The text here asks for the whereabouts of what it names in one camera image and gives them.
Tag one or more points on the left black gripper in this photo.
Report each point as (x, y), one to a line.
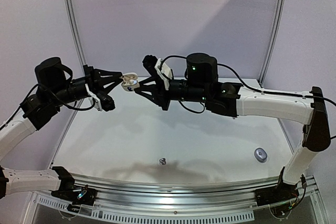
(94, 79)

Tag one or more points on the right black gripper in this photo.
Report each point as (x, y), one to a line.
(163, 91)

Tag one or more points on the white earbud charging case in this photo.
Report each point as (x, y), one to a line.
(130, 82)

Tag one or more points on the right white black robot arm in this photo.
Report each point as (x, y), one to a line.
(234, 99)

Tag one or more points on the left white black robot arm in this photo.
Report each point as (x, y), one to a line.
(55, 88)

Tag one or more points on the grey oval puck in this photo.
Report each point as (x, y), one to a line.
(260, 155)

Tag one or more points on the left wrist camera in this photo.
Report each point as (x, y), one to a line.
(101, 101)

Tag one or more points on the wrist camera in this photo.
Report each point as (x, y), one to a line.
(101, 101)
(159, 71)

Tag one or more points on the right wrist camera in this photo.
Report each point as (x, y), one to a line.
(159, 71)

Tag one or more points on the aluminium front rail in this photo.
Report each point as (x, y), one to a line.
(233, 195)

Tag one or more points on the left aluminium frame post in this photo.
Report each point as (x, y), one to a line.
(75, 32)

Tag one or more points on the aluminium frame post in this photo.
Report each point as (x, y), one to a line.
(272, 41)
(75, 32)

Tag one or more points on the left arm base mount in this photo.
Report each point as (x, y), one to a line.
(83, 195)

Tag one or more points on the white slotted cable duct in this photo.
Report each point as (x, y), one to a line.
(51, 210)

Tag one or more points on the right aluminium frame post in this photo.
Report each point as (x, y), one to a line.
(272, 41)

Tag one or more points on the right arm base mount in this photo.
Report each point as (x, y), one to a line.
(280, 192)

